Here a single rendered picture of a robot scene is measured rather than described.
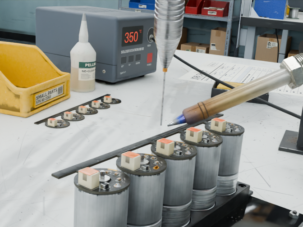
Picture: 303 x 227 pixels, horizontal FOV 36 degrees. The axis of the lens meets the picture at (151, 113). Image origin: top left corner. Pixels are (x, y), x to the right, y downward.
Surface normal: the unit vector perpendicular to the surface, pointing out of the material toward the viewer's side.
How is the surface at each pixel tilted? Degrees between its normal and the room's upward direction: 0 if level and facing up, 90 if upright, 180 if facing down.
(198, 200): 90
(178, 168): 90
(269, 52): 90
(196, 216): 0
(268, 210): 0
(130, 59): 90
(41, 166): 0
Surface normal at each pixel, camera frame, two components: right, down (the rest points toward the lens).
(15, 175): 0.07, -0.96
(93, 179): 0.79, 0.22
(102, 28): -0.53, 0.21
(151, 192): 0.42, 0.29
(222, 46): -0.32, 0.25
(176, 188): 0.18, 0.29
